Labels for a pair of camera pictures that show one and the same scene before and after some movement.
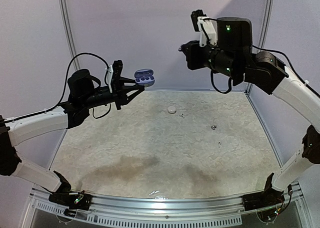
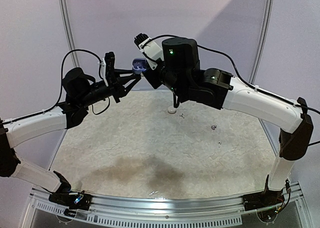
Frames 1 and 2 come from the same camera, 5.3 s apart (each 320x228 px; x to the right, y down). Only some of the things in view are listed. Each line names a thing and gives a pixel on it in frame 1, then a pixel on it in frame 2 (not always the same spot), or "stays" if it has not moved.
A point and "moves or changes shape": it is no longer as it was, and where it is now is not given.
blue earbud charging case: [144, 76] moves or changes shape
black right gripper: [192, 55] → [152, 76]
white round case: [171, 109] stays
